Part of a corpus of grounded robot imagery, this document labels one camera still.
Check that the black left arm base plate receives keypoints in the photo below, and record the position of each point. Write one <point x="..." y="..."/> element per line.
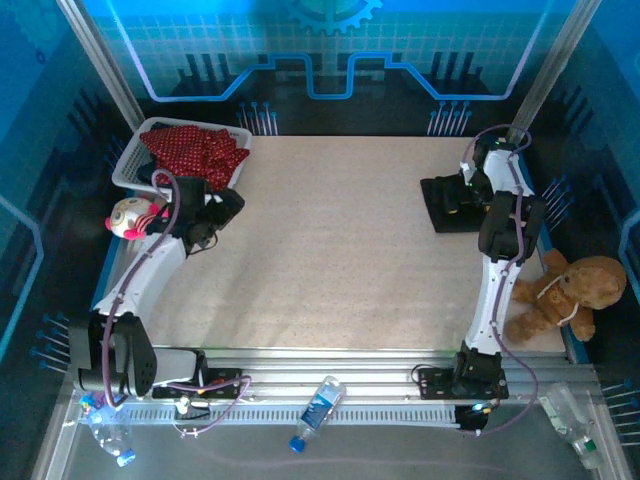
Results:
<point x="225" y="376"/>

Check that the white plastic mesh basket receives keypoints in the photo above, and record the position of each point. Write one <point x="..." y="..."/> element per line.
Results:
<point x="127" y="167"/>

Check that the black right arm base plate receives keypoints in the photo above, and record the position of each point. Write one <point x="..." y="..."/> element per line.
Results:
<point x="430" y="382"/>

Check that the pink striped plush toy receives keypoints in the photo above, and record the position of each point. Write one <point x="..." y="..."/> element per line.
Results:
<point x="125" y="215"/>

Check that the aluminium rail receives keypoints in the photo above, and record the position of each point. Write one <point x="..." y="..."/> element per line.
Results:
<point x="325" y="365"/>

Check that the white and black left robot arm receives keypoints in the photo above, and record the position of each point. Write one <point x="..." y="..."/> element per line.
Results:
<point x="145" y="280"/>

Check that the red white-dotted skirt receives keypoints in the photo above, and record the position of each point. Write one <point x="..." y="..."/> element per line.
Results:
<point x="195" y="150"/>

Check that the small black electronics box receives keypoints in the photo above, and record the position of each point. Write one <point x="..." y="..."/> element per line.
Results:
<point x="467" y="422"/>

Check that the aluminium frame post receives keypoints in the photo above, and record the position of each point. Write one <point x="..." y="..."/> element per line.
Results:
<point x="550" y="75"/>
<point x="100" y="65"/>

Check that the clear bottle with blue cap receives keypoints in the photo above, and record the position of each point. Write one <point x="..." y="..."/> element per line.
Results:
<point x="317" y="407"/>

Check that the clear bottle with green cap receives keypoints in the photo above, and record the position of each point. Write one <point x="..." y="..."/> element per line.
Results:
<point x="570" y="420"/>

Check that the brown teddy bear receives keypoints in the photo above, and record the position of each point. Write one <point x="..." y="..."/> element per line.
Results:
<point x="555" y="300"/>

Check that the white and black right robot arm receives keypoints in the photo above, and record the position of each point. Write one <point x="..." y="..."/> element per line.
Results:
<point x="492" y="300"/>

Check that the black skirt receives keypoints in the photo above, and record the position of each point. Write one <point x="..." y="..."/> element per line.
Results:
<point x="440" y="223"/>

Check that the clear bottle with colourful label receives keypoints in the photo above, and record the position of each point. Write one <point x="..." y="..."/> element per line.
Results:
<point x="112" y="440"/>

